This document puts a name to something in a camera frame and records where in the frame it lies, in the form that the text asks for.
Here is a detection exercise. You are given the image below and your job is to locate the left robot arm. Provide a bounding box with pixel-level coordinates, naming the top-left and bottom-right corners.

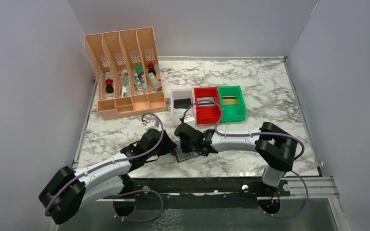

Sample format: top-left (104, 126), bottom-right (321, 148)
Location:
top-left (39, 128), bottom-right (177, 224)

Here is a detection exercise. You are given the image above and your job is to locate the silver card in red bin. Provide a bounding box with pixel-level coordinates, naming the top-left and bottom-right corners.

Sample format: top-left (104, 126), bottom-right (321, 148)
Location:
top-left (197, 97), bottom-right (215, 107)

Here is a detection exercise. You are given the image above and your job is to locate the gold card in green bin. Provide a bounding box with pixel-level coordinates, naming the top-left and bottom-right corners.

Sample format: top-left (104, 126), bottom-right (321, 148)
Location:
top-left (221, 96), bottom-right (238, 105)

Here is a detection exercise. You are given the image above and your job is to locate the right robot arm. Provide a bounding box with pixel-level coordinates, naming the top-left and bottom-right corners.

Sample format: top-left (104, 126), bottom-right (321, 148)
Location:
top-left (174, 122), bottom-right (303, 196)

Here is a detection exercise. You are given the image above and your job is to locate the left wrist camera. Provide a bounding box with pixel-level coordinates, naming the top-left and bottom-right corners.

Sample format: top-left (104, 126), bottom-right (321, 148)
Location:
top-left (142, 120), bottom-right (160, 131)

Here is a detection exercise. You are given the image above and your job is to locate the brown leather card holder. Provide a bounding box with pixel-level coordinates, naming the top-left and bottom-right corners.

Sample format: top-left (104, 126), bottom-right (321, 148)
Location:
top-left (171, 141), bottom-right (200, 163)

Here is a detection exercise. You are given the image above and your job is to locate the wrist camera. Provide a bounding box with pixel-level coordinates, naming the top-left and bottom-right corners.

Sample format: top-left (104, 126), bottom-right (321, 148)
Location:
top-left (183, 115), bottom-right (196, 128)
top-left (142, 120), bottom-right (160, 131)

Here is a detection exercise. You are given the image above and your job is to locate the white plastic bin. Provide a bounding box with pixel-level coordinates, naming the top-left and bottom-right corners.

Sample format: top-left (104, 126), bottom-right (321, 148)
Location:
top-left (170, 88), bottom-right (196, 126)

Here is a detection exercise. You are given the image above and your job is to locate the black card in white bin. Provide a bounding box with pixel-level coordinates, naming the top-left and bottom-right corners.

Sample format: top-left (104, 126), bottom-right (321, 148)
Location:
top-left (173, 98), bottom-right (192, 109)

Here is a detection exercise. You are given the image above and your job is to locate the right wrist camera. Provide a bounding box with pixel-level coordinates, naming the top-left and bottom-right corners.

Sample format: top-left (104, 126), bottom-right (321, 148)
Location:
top-left (183, 115), bottom-right (196, 128)

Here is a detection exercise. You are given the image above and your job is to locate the green plastic bin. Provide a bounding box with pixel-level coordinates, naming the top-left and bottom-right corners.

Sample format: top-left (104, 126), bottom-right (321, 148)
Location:
top-left (217, 85), bottom-right (246, 123)

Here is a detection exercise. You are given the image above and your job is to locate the black mounting rail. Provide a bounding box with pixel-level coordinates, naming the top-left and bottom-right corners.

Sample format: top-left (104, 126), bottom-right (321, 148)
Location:
top-left (102, 176), bottom-right (336, 211)

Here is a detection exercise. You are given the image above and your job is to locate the red black stamp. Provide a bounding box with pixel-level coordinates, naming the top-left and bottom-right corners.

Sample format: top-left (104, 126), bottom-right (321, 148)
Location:
top-left (105, 78), bottom-right (114, 94)

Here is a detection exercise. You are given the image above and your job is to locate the orange desk organizer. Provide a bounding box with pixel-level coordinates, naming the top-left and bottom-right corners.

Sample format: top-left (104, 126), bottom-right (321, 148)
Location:
top-left (84, 27), bottom-right (166, 120)

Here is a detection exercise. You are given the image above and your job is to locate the red plastic bin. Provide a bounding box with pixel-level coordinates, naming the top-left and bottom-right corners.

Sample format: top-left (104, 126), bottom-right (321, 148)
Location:
top-left (194, 87), bottom-right (221, 124)

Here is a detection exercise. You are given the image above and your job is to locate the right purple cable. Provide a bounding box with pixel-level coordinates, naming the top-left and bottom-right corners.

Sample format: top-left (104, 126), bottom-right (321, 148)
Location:
top-left (179, 99), bottom-right (310, 220)

